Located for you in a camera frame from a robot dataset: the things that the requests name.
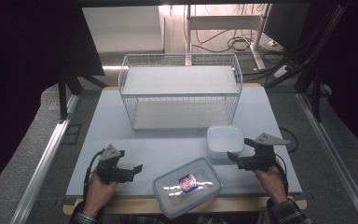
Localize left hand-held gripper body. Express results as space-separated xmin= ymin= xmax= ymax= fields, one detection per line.
xmin=96 ymin=143 xmax=135 ymax=185

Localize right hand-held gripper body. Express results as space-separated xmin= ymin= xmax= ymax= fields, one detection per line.
xmin=237 ymin=133 xmax=292 ymax=172

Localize white square lidded box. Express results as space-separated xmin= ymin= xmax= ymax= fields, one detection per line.
xmin=206 ymin=124 xmax=245 ymax=161

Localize clear lidded food container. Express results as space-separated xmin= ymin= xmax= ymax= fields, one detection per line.
xmin=151 ymin=157 xmax=225 ymax=220

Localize white wire shelf rack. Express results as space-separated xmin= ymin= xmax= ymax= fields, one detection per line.
xmin=117 ymin=52 xmax=244 ymax=132

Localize person's left hand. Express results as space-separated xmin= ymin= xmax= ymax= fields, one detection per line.
xmin=83 ymin=172 xmax=119 ymax=217

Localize person's right hand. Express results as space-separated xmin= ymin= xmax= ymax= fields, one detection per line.
xmin=254 ymin=164 xmax=289 ymax=205

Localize white power strip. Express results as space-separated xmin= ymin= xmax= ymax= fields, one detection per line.
xmin=272 ymin=64 xmax=291 ymax=79

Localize black metal stand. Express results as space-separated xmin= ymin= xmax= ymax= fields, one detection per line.
xmin=264 ymin=3 xmax=352 ymax=123
xmin=58 ymin=66 xmax=108 ymax=121

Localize white cabinet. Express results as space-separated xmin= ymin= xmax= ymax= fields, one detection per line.
xmin=81 ymin=5 xmax=165 ymax=54

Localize black curtain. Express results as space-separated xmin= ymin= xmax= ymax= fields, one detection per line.
xmin=0 ymin=0 xmax=105 ymax=202

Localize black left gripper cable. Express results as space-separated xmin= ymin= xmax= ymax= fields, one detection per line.
xmin=82 ymin=148 xmax=105 ymax=201

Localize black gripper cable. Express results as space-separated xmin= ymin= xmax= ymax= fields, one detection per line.
xmin=82 ymin=148 xmax=105 ymax=201
xmin=274 ymin=153 xmax=290 ymax=198

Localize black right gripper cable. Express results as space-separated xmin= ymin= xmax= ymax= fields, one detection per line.
xmin=274 ymin=153 xmax=290 ymax=198

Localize black cable loop on floor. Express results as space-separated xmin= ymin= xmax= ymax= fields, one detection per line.
xmin=279 ymin=126 xmax=299 ymax=154

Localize aluminium rail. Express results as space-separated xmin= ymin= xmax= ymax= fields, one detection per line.
xmin=9 ymin=93 xmax=81 ymax=224
xmin=296 ymin=92 xmax=358 ymax=224

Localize black tangled floor cables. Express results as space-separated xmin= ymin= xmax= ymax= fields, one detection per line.
xmin=191 ymin=27 xmax=282 ymax=54

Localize white metal desk frame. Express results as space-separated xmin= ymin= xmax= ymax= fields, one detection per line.
xmin=184 ymin=3 xmax=273 ymax=71

